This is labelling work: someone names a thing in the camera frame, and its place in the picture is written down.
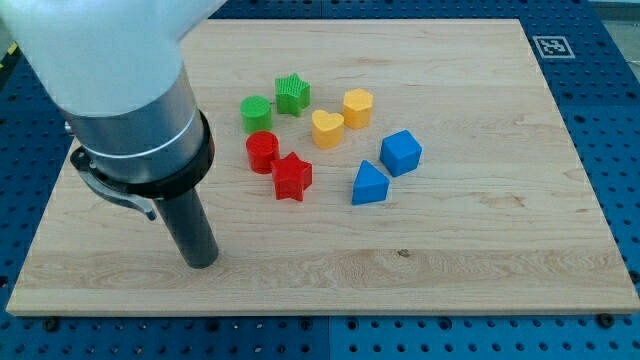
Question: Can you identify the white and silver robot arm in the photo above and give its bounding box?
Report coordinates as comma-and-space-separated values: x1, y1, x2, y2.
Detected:
1, 0, 224, 219

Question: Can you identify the red star block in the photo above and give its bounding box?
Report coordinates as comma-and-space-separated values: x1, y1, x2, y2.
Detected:
271, 152, 313, 201

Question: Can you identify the blue triangle block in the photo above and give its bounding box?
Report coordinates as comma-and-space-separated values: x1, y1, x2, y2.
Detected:
351, 160, 390, 205

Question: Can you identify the green star block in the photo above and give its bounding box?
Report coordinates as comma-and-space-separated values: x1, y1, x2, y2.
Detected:
275, 73, 311, 117

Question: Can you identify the light wooden board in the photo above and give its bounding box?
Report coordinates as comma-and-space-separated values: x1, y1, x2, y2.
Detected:
7, 19, 639, 317

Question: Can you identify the yellow heart block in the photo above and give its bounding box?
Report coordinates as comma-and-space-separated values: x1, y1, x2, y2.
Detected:
312, 110, 344, 150

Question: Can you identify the red cylinder block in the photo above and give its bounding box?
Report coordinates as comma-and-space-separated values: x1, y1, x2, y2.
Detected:
245, 131, 280, 174

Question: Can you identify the blue cube block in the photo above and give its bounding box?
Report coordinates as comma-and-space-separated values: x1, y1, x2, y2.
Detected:
380, 130, 423, 177

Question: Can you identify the yellow hexagon block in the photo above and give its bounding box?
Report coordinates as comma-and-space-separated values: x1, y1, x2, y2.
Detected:
343, 88, 374, 130

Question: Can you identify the green cylinder block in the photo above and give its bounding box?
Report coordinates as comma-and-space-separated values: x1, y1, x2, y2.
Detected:
240, 95, 272, 134

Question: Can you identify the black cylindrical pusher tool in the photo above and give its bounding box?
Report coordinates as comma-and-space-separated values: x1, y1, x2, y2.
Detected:
154, 188, 219, 269

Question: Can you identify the white fiducial marker tag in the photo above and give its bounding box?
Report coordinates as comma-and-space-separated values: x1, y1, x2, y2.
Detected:
533, 35, 575, 59

